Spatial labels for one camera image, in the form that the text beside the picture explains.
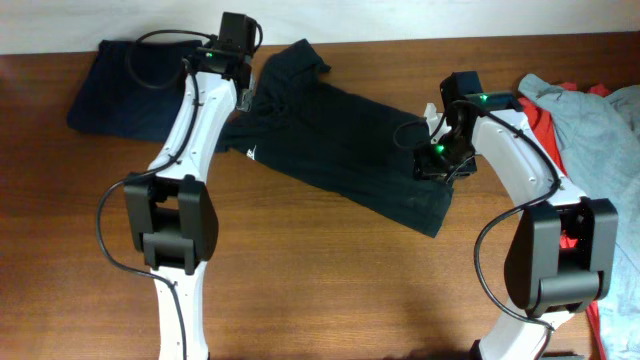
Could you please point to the folded navy blue garment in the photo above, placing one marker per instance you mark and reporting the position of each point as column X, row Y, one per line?
column 139, row 99

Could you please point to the light blue grey t-shirt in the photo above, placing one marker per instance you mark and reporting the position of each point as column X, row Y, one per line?
column 598, row 140

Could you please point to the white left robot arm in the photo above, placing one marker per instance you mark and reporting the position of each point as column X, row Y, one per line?
column 172, row 218

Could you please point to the dark green t-shirt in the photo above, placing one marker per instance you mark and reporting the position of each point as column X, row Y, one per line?
column 337, row 141

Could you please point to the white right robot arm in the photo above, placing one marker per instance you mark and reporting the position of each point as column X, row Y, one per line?
column 560, row 259

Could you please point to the red t-shirt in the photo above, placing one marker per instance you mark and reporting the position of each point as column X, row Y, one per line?
column 541, row 123

